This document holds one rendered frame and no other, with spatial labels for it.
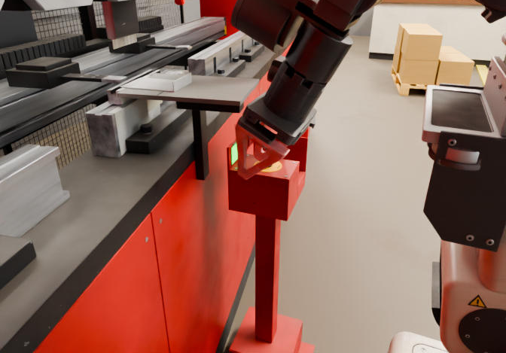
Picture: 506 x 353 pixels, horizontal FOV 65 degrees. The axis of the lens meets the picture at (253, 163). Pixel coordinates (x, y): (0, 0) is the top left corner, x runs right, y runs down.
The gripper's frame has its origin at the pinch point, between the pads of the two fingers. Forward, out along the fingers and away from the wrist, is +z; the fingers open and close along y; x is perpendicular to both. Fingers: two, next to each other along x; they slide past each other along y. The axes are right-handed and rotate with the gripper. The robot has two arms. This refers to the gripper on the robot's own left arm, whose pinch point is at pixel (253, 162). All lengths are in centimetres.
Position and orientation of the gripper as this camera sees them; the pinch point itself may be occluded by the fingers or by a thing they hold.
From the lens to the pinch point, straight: 52.3
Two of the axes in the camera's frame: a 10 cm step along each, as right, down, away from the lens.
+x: 8.2, 5.6, -1.1
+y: -3.9, 4.0, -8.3
